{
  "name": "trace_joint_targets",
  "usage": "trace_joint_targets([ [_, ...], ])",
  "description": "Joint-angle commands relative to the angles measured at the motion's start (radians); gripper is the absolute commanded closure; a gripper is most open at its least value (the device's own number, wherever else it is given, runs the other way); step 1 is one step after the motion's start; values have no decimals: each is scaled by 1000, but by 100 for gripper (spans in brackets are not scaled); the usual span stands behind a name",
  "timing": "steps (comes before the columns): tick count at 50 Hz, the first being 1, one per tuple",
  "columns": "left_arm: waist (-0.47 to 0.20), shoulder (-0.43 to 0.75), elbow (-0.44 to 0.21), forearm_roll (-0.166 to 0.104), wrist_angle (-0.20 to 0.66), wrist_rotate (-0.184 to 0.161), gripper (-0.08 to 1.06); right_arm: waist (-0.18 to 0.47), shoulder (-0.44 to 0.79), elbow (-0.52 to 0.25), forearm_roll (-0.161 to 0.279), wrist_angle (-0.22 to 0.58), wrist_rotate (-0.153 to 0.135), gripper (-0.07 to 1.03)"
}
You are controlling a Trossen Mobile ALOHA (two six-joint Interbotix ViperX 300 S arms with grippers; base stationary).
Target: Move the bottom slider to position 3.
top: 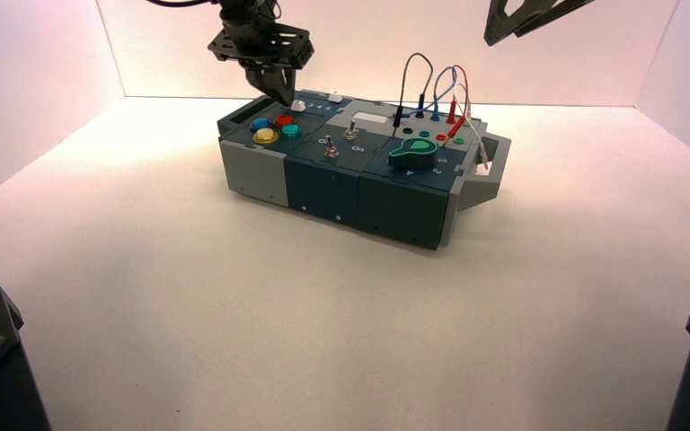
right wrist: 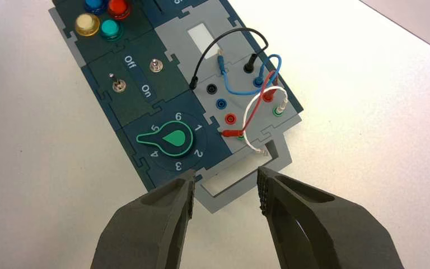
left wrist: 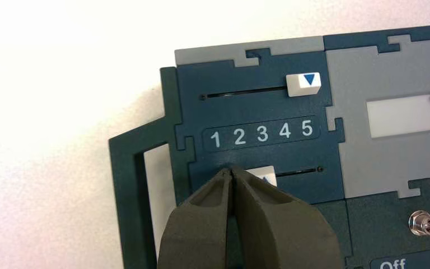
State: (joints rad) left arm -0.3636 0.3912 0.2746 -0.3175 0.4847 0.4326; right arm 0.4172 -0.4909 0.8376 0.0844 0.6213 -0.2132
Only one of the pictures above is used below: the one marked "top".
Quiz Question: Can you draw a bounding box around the blue and grey control box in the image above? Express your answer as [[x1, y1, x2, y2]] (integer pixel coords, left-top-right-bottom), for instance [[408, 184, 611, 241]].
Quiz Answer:
[[216, 89, 512, 251]]

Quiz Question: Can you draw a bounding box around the red jumper cable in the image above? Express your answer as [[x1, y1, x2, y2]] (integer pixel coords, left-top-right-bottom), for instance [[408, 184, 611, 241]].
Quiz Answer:
[[445, 64, 471, 141]]

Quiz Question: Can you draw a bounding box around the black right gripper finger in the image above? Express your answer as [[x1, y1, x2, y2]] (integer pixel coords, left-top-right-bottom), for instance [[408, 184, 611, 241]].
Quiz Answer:
[[482, 0, 555, 48], [514, 0, 597, 39]]

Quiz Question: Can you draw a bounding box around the black jumper cable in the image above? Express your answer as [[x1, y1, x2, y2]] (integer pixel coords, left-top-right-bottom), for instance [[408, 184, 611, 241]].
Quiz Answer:
[[392, 52, 436, 131]]

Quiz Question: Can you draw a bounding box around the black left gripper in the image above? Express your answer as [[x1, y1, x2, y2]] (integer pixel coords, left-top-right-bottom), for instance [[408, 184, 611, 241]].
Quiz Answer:
[[207, 17, 314, 108]]

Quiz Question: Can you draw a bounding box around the blue jumper cable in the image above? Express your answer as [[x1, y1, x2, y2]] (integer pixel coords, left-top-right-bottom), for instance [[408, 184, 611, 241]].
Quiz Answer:
[[404, 65, 462, 123]]

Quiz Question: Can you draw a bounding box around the green rotary knob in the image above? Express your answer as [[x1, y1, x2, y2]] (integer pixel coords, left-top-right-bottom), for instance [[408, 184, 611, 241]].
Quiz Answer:
[[386, 137, 438, 172]]

